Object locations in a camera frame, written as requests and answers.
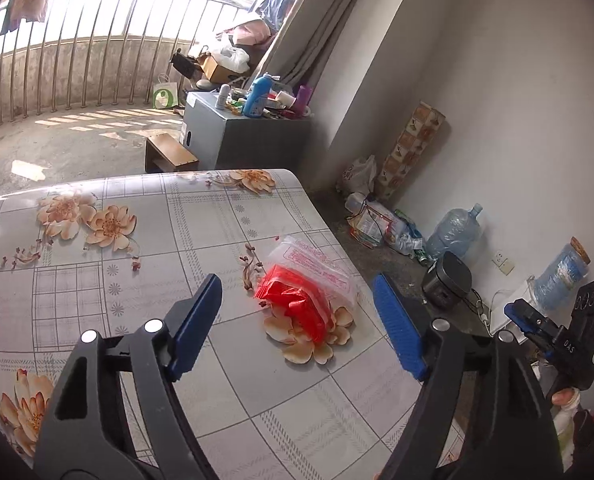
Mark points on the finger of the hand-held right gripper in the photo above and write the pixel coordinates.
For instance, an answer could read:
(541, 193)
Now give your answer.
(542, 346)
(524, 314)

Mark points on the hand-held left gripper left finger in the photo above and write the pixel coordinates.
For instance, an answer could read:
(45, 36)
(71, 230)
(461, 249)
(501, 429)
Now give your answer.
(197, 330)

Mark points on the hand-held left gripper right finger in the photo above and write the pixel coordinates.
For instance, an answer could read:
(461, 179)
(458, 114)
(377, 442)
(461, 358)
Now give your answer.
(399, 330)

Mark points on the clear bag of red packets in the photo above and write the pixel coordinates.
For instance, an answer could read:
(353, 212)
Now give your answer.
(297, 300)

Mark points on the person's right hand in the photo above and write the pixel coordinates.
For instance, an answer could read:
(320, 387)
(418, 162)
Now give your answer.
(564, 400)

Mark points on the clear blue water jug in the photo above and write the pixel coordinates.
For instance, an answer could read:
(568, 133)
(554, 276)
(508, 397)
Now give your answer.
(454, 232)
(562, 270)

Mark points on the grey rice cooker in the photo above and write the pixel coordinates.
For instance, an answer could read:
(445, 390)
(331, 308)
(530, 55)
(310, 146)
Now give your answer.
(447, 280)

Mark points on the floral plastic tablecloth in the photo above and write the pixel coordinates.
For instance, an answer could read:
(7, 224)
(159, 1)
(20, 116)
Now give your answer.
(177, 240)

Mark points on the pile of packaging litter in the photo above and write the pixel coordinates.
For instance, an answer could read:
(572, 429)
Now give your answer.
(382, 225)

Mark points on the wooden stool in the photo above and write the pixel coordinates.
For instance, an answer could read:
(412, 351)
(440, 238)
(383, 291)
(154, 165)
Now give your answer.
(169, 152)

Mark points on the tall patterned cardboard box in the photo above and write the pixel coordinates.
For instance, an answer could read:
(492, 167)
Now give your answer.
(412, 147)

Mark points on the grey cabinet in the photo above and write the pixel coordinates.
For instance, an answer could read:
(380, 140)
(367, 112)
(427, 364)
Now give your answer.
(247, 140)

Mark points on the small white roll-on bottle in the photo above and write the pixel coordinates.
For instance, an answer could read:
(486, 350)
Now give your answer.
(222, 98)

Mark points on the green white paper bag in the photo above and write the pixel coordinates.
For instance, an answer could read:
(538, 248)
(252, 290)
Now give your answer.
(164, 94)

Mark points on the blue detergent bottle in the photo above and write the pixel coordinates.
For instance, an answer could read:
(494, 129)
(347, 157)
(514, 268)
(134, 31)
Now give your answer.
(257, 97)

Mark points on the assorted cabinet clutter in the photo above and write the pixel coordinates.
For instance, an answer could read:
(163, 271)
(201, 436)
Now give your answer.
(282, 102)

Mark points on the purple cup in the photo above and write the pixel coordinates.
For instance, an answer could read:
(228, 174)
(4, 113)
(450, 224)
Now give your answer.
(302, 101)

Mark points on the brown cardboard box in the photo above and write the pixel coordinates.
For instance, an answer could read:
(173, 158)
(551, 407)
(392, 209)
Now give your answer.
(214, 72)

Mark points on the black flat object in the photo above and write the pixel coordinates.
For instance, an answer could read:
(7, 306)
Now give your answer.
(184, 64)

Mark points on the white crumpled plastic bag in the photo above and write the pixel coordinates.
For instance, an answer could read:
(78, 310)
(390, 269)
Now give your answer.
(232, 57)

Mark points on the metal balcony railing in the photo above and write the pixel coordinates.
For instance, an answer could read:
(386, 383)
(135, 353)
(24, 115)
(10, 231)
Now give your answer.
(102, 60)

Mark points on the pink cloth bundle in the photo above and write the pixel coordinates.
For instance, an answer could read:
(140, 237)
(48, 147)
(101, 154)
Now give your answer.
(249, 34)

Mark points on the grey curtain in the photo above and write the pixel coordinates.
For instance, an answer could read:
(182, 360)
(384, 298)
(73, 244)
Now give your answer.
(327, 20)

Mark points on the wall socket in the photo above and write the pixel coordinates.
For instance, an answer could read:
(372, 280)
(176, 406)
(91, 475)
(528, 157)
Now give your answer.
(503, 263)

